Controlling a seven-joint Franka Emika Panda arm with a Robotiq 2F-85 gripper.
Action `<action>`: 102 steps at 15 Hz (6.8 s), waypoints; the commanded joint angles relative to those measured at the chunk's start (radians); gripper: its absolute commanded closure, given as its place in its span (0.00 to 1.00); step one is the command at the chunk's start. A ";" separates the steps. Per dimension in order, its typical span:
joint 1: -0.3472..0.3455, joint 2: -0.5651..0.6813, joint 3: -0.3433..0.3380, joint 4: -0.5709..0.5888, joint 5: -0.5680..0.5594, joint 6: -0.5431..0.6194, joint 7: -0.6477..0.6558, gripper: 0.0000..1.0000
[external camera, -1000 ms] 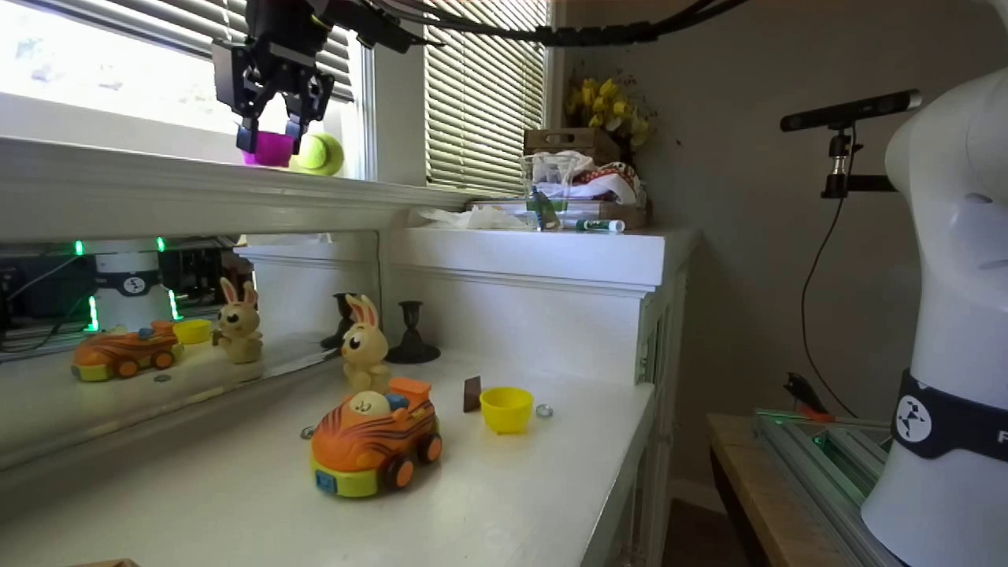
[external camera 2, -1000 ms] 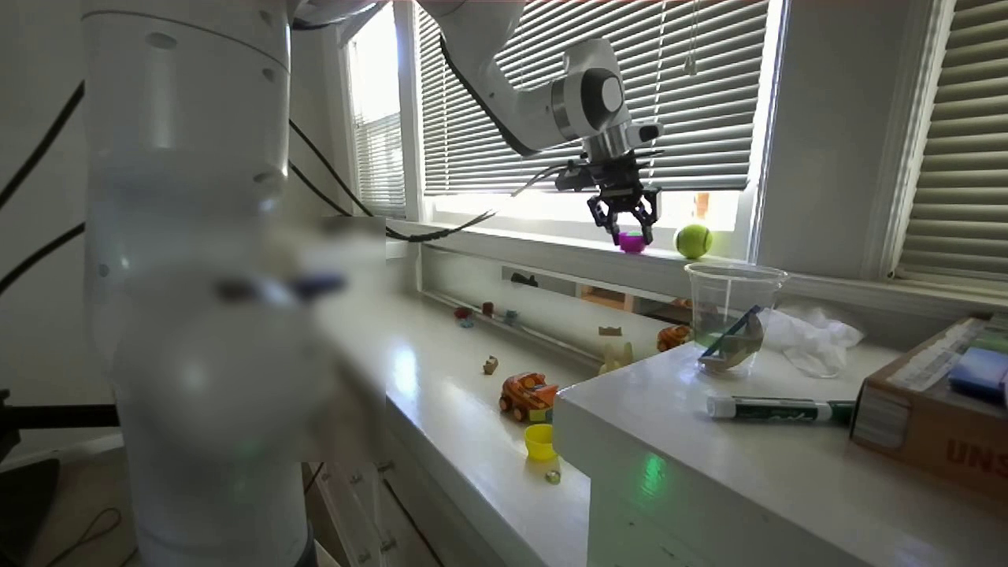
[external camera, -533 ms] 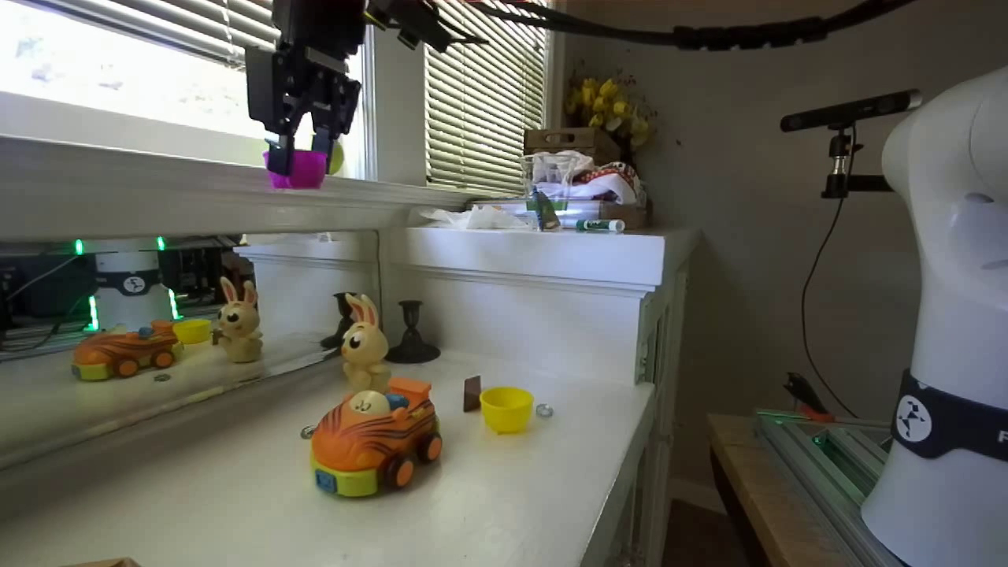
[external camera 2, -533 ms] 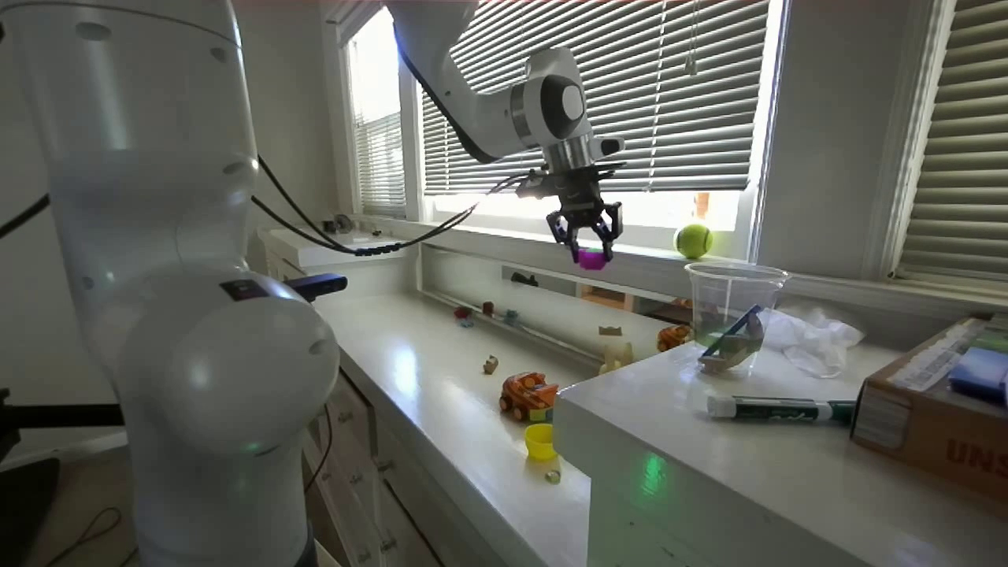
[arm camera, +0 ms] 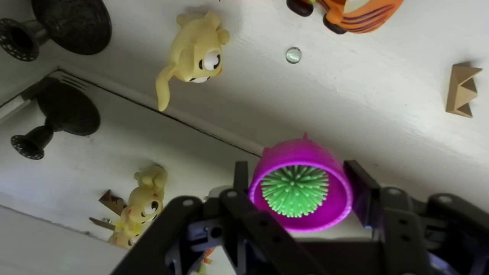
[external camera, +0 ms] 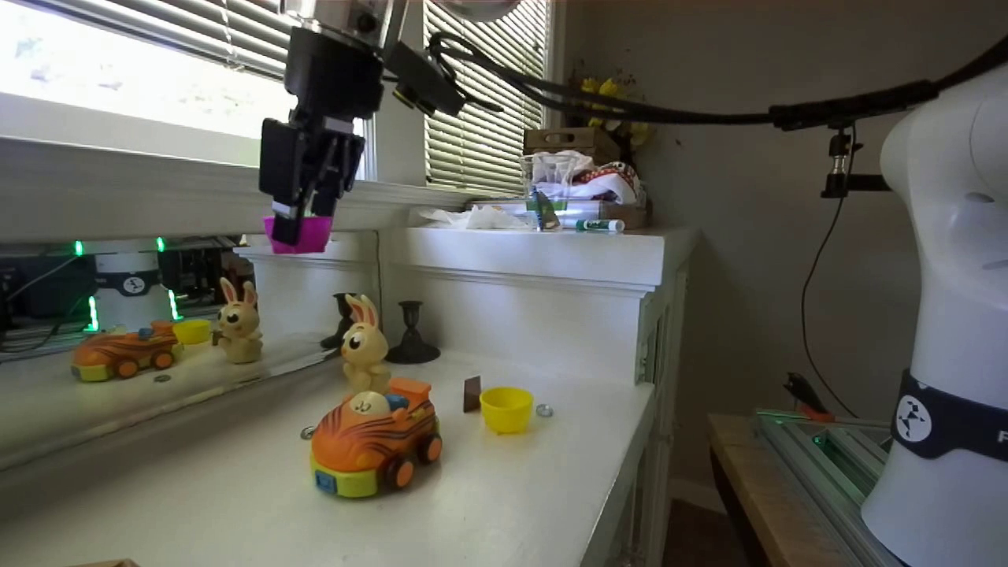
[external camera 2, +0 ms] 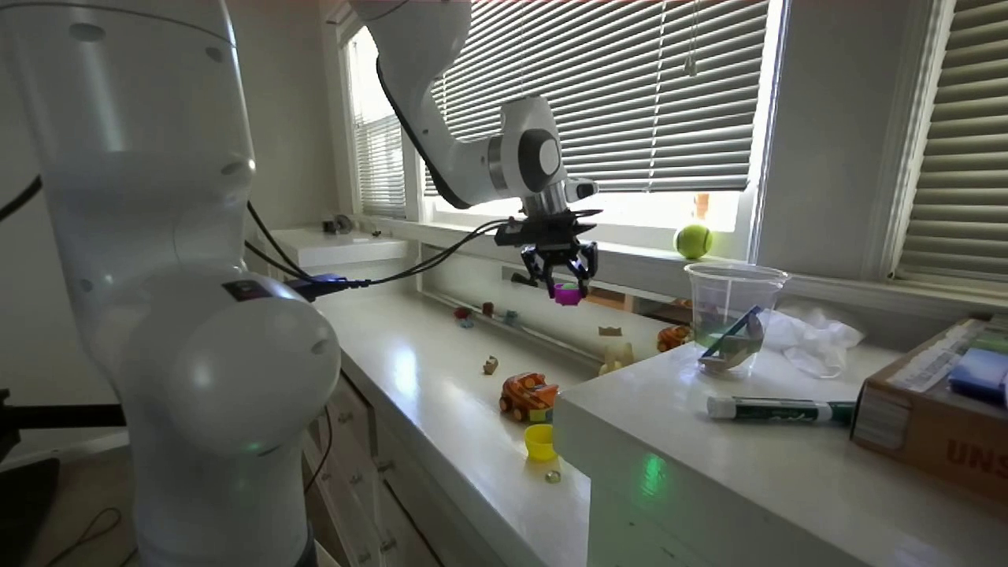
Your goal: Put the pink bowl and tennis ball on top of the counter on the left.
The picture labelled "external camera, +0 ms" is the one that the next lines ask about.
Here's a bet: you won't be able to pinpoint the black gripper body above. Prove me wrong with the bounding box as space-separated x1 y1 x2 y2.
286 27 387 119

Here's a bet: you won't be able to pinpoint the pink plastic bowl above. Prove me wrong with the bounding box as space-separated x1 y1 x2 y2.
261 214 335 258

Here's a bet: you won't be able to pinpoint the white counter cabinet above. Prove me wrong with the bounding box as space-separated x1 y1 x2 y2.
0 221 698 567

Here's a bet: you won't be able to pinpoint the white window blind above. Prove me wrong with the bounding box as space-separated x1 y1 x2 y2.
30 0 319 85
422 0 558 197

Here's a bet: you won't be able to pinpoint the white crumpled cloth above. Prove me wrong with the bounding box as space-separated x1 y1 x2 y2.
415 201 529 232

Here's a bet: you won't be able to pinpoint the yellow toy bunny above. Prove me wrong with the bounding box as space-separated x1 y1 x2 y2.
336 288 394 395

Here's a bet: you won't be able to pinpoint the black candle holder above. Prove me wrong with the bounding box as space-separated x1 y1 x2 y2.
383 298 445 366

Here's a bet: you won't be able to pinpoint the clear plastic bag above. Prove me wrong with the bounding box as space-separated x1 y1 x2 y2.
522 148 597 197

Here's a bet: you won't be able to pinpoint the cardboard box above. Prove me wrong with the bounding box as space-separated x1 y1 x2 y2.
520 127 617 160

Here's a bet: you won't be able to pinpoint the red white packet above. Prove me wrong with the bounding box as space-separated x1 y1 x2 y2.
570 158 645 210

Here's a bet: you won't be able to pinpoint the orange toy car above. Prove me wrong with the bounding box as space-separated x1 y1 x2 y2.
305 376 446 504

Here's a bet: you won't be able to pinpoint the yellow flowers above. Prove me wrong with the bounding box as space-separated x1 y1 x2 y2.
580 69 656 152

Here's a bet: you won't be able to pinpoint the yellow cup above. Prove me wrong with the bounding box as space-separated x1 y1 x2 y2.
480 383 539 439

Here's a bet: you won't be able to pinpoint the wooden table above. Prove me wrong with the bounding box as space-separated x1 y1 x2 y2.
705 408 895 567

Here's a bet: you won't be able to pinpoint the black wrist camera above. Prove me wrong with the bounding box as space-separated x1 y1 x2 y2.
382 37 471 119

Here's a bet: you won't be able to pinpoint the wall mirror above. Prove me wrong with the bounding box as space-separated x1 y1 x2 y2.
0 230 382 471

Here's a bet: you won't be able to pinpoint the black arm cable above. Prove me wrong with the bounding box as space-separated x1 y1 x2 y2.
428 27 1008 135

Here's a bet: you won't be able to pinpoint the thin black hanging cable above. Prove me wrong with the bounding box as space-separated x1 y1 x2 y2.
796 192 857 423

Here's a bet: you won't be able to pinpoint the black camera on stand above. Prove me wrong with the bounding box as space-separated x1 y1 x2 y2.
776 87 934 201

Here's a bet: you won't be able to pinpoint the green aluminium rail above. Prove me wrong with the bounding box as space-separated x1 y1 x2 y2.
752 406 899 554

